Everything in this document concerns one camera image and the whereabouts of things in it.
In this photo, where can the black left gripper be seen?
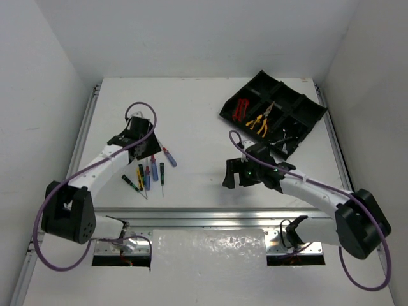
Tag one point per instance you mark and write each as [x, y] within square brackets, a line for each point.
[148, 148]

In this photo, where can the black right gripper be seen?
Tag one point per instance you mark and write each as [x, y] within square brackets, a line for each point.
[236, 165]

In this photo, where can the blue red screwdriver large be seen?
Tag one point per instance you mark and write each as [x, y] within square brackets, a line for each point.
[155, 175]

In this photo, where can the large silver open-end wrench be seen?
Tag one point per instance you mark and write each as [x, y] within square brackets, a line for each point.
[283, 140]

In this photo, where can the red black folding saw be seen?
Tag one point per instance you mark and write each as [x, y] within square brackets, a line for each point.
[241, 109]

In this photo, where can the yellow needle-nose pliers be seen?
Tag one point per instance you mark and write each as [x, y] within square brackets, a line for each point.
[262, 121]

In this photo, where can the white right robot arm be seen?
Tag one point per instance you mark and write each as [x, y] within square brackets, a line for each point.
[356, 222]

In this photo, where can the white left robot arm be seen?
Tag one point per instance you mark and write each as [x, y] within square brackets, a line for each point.
[70, 214]

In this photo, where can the Pro'sKit black green screwdriver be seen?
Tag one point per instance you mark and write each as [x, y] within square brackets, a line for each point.
[161, 165]

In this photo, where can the black green precision screwdriver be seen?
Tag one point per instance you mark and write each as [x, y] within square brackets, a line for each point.
[138, 188]

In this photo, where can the small yellow utility knife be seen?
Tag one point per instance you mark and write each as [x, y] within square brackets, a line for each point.
[140, 180]

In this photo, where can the black compartment tray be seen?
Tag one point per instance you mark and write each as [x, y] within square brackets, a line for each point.
[293, 114]

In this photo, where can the white front cover board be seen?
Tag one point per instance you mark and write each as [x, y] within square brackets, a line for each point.
[205, 267]

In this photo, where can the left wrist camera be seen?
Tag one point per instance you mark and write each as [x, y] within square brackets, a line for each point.
[138, 114]

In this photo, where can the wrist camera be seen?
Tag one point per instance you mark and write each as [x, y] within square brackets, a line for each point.
[138, 114]
[245, 144]

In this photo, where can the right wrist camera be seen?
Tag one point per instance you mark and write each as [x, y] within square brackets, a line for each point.
[245, 144]

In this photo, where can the aluminium rail frame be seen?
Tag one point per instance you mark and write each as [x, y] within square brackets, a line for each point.
[194, 199]

